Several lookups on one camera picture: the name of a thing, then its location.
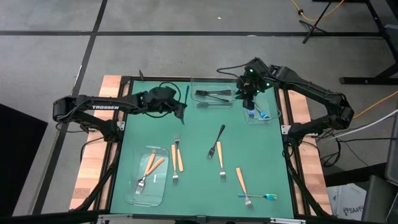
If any black table frame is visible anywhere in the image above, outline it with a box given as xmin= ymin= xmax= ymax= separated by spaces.
xmin=93 ymin=74 xmax=312 ymax=224

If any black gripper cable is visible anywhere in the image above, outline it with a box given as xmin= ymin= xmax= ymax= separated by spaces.
xmin=143 ymin=81 xmax=183 ymax=119
xmin=216 ymin=62 xmax=251 ymax=79

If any orange cable with black plug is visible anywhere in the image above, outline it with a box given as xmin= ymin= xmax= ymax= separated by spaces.
xmin=290 ymin=0 xmax=346 ymax=23

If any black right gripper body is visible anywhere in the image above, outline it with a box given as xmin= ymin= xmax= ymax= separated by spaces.
xmin=235 ymin=73 xmax=270 ymax=101

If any dark grey chair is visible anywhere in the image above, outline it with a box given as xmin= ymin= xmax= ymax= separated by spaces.
xmin=360 ymin=174 xmax=398 ymax=224

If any green table mat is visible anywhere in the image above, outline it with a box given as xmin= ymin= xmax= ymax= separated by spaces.
xmin=110 ymin=80 xmax=295 ymax=216

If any black desk frame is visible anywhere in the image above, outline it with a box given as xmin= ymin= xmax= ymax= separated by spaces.
xmin=338 ymin=0 xmax=398 ymax=85

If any wooden side board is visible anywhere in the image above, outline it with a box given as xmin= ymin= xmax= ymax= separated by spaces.
xmin=278 ymin=88 xmax=333 ymax=215
xmin=70 ymin=74 xmax=123 ymax=210

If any black stand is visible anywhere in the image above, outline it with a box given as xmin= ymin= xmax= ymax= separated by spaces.
xmin=298 ymin=0 xmax=385 ymax=44

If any black floor mat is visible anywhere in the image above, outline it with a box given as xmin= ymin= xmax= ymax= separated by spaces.
xmin=0 ymin=103 xmax=49 ymax=218

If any black frame post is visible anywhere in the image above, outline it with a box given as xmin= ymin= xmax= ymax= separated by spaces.
xmin=282 ymin=141 xmax=332 ymax=217
xmin=73 ymin=139 xmax=122 ymax=212

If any white printed cardboard box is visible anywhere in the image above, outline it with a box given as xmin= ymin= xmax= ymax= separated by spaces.
xmin=326 ymin=182 xmax=368 ymax=222

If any clear plastic bin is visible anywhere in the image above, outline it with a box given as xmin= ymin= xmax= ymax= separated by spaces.
xmin=242 ymin=93 xmax=282 ymax=126
xmin=190 ymin=77 xmax=238 ymax=109
xmin=124 ymin=145 xmax=170 ymax=208

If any white cable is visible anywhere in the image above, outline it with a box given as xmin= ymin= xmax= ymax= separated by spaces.
xmin=323 ymin=110 xmax=398 ymax=141

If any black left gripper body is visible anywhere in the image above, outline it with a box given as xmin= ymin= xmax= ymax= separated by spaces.
xmin=141 ymin=86 xmax=183 ymax=114

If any orange floor cable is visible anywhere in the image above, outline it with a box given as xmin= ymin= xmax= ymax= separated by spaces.
xmin=353 ymin=90 xmax=398 ymax=119

